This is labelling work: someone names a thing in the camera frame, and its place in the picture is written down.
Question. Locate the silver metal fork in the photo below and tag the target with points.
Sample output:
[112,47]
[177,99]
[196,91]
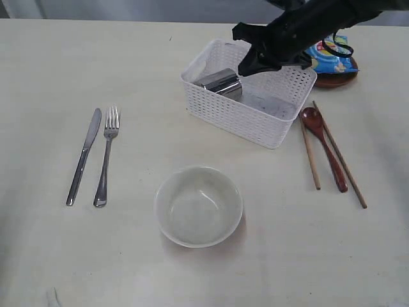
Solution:
[111,131]

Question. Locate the silver table knife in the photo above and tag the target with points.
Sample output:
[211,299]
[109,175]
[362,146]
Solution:
[90,137]

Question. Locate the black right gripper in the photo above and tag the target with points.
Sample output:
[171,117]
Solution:
[281,42]

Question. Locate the brown wooden chopstick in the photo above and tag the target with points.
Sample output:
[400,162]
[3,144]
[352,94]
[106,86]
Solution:
[310,155]
[344,165]

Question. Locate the dark brown round plate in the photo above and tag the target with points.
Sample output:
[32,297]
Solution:
[335,80]

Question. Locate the stainless steel cup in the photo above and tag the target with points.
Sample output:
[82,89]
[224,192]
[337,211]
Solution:
[225,83]

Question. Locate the blue Lays chips bag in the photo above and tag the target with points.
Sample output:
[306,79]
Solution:
[331,46]

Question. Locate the white plastic perforated basket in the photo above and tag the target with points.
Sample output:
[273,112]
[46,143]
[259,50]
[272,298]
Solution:
[269,103]

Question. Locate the white patterned ceramic bowl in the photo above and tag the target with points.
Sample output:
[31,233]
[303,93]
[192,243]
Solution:
[198,207]

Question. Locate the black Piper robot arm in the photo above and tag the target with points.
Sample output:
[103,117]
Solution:
[366,10]

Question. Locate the dark red wooden spoon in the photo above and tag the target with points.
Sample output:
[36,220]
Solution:
[313,121]

